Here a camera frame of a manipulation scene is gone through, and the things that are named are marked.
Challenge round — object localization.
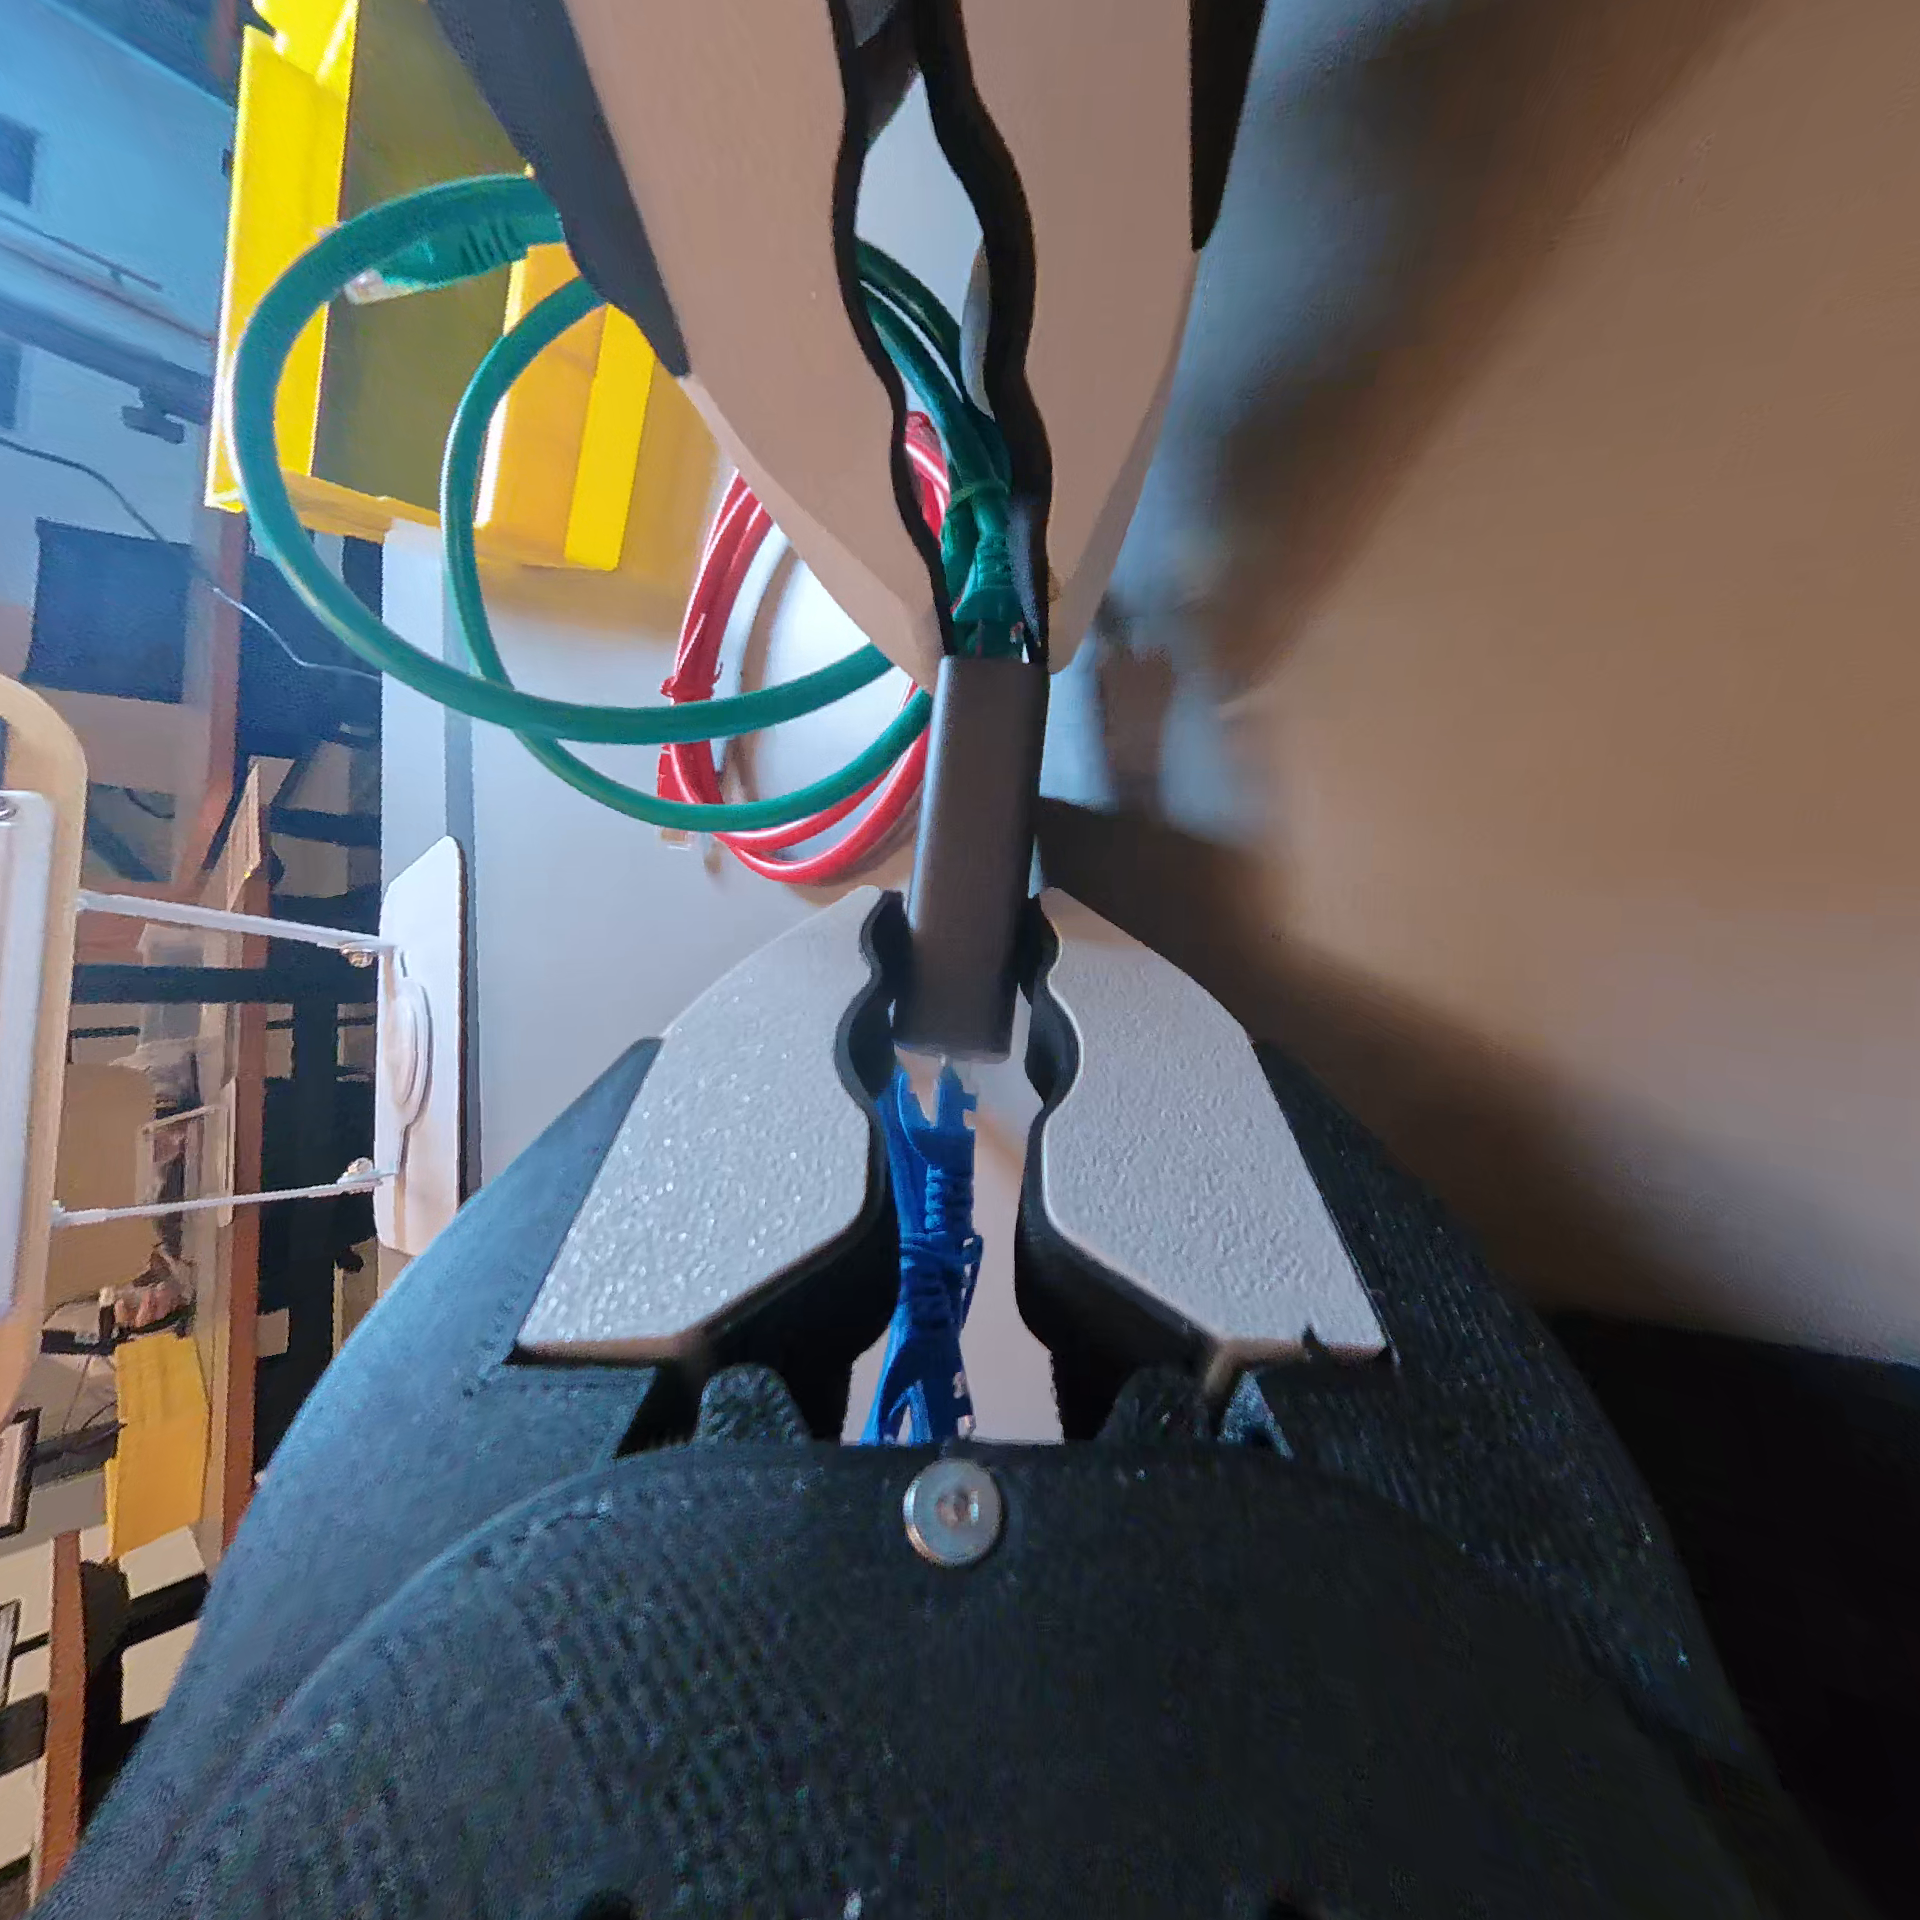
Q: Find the blue ethernet cable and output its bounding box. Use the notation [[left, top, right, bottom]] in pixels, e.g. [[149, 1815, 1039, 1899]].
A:
[[858, 1051, 983, 1449]]

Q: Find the green ethernet cable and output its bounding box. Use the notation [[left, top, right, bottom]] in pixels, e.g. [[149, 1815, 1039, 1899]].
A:
[[227, 174, 1054, 836]]

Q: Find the red ethernet cable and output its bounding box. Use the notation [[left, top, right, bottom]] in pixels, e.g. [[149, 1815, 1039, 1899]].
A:
[[660, 417, 965, 886]]

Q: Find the yellow plastic bin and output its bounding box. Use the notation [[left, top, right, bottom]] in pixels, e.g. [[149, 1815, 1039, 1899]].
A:
[[208, 0, 722, 575]]

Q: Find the white standoff rod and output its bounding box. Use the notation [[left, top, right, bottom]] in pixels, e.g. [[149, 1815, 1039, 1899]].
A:
[[71, 889, 395, 962], [53, 1166, 395, 1224]]

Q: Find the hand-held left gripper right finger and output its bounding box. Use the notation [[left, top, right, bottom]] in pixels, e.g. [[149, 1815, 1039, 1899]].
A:
[[1020, 886, 1391, 1371]]

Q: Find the dark grey ethernet coupler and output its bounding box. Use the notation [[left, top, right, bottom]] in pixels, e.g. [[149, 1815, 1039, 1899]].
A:
[[894, 648, 1049, 1065]]

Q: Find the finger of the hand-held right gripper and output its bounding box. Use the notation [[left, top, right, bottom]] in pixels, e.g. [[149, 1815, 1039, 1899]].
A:
[[919, 0, 1259, 674], [426, 0, 965, 674]]

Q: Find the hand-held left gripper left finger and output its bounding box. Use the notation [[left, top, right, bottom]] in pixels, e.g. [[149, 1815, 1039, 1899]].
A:
[[515, 886, 905, 1367]]

